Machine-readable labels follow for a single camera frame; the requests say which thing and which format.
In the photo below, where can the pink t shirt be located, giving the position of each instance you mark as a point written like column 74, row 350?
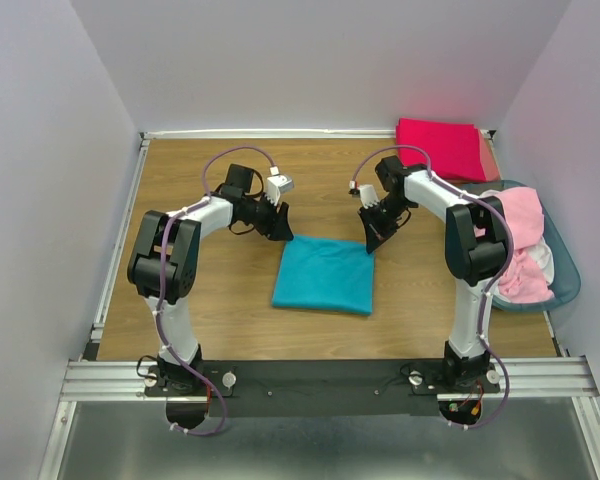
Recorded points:
column 533, row 292

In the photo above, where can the aluminium rail frame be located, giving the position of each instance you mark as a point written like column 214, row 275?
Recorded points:
column 543, row 424

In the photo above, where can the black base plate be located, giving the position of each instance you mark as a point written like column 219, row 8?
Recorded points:
column 232, row 389

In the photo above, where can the teal t shirt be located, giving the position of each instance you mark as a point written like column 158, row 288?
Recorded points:
column 325, row 274

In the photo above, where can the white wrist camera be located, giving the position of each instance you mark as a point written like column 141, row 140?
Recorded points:
column 368, row 196
column 276, row 186

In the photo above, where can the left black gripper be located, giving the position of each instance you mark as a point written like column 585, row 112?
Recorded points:
column 277, row 225

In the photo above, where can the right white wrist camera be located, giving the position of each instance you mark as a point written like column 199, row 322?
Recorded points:
column 368, row 196

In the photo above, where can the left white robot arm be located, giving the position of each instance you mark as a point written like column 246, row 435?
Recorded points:
column 164, row 259

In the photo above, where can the teal plastic basket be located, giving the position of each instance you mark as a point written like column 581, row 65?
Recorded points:
column 567, row 281

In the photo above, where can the folded magenta t shirt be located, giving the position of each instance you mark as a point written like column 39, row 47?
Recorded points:
column 454, row 149

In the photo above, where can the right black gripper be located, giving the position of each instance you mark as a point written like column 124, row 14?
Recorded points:
column 374, row 232

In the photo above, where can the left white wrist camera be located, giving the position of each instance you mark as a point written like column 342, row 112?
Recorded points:
column 276, row 186

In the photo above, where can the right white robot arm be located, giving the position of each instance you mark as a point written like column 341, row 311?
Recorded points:
column 478, row 248

